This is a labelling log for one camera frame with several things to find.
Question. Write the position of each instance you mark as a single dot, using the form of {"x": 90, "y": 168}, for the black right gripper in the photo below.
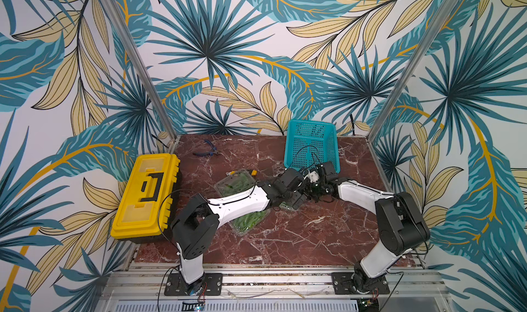
{"x": 317, "y": 188}

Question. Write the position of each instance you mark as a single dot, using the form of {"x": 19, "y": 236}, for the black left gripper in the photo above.
{"x": 297, "y": 200}

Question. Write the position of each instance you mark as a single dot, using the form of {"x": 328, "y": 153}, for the clear clamshell pepper container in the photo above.
{"x": 244, "y": 224}
{"x": 235, "y": 182}

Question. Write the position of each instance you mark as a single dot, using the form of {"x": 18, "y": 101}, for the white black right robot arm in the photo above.
{"x": 400, "y": 224}

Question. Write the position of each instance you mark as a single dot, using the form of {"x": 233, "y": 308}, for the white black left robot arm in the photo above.
{"x": 195, "y": 226}

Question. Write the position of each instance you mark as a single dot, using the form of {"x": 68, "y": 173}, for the yellow black utility knife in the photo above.
{"x": 252, "y": 173}

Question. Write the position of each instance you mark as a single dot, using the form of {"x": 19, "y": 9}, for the teal perforated plastic basket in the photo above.
{"x": 311, "y": 143}

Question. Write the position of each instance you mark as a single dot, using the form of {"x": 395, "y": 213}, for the white vented front panel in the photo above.
{"x": 239, "y": 305}

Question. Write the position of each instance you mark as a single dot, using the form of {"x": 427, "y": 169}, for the yellow plastic toolbox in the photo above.
{"x": 145, "y": 208}

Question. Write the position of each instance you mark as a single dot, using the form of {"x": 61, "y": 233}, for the blue handled pliers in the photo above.
{"x": 212, "y": 150}

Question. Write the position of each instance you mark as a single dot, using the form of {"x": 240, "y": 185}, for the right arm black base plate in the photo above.
{"x": 358, "y": 283}

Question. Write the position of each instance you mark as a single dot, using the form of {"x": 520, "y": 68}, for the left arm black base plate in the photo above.
{"x": 209, "y": 284}

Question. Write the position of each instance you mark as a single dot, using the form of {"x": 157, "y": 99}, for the right aluminium frame post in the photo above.
{"x": 429, "y": 36}

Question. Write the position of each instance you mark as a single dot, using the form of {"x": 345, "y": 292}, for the aluminium frame post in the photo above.
{"x": 429, "y": 36}
{"x": 113, "y": 12}

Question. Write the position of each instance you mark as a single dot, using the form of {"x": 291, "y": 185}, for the left aluminium frame post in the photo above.
{"x": 113, "y": 12}

